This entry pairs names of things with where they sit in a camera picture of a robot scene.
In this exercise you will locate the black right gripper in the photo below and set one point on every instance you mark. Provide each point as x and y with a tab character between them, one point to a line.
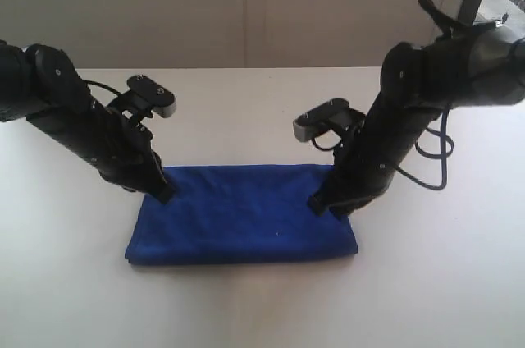
364	168

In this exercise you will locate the blue microfibre towel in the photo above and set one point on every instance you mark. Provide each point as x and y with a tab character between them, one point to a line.
238	214

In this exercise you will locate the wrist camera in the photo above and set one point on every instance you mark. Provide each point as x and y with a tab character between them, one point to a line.
334	115
144	98

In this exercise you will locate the beige partition panel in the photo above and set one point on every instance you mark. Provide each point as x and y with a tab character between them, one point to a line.
219	33

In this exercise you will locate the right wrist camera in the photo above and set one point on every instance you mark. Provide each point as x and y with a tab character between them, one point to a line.
334	115

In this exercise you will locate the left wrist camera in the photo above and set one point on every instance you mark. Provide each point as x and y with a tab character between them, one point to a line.
144	98

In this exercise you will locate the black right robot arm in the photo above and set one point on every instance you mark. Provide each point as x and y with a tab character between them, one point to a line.
482	66

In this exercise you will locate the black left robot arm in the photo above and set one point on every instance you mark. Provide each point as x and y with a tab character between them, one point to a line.
41	85

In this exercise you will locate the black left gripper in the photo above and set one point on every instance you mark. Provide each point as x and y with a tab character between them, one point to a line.
121	154

